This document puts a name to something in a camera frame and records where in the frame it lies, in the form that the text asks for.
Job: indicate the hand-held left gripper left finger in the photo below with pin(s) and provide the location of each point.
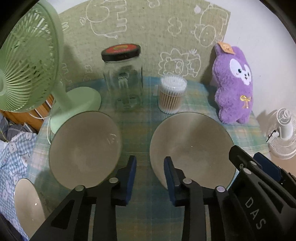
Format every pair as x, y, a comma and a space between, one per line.
131, 178

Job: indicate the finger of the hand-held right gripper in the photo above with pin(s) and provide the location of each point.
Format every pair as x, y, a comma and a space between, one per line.
244, 158
268, 165

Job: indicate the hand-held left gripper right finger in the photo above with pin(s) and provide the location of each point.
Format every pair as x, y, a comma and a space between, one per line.
171, 180

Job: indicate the grey-green floral ceramic bowl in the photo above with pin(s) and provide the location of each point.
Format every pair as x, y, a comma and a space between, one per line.
27, 206
85, 150
192, 146

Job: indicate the small white fan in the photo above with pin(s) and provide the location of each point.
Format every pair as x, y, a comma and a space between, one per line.
283, 136

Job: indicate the plaid green tablecloth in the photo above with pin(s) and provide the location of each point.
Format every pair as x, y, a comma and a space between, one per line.
138, 122

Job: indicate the purple plush rabbit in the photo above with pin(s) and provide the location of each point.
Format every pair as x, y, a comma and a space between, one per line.
233, 90

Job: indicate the cotton swab container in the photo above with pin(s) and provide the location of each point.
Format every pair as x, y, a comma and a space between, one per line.
172, 97

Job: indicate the glass jar with black lid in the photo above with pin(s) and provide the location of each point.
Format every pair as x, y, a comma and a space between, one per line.
122, 78

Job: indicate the wooden headboard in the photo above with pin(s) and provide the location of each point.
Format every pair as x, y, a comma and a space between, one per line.
37, 112

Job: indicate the blue checkered blanket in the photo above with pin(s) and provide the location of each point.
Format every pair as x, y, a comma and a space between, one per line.
16, 153

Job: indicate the grey cloth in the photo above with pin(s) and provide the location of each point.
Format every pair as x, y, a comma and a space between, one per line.
11, 129

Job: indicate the green printed mat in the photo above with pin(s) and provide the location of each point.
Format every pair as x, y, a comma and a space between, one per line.
148, 30

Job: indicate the green desk fan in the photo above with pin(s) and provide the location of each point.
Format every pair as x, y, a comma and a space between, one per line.
27, 58

